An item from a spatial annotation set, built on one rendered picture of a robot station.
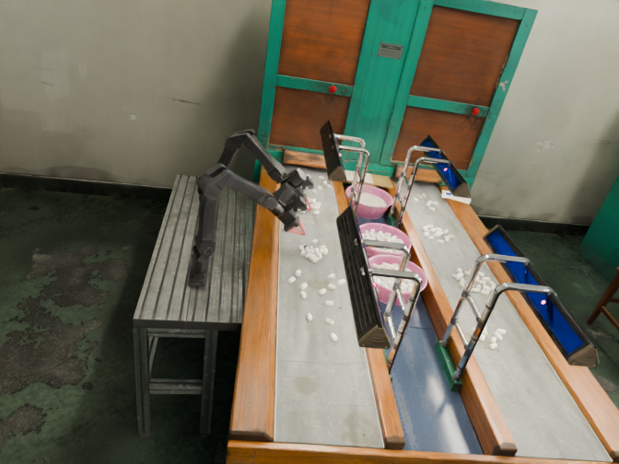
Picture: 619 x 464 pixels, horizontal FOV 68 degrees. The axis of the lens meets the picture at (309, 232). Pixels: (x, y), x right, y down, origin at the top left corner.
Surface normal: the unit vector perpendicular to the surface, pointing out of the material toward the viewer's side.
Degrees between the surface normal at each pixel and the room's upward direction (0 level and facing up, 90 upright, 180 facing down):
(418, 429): 0
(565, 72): 90
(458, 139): 90
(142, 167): 90
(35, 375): 0
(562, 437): 0
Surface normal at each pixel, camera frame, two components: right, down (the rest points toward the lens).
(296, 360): 0.16, -0.85
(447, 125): 0.04, 0.52
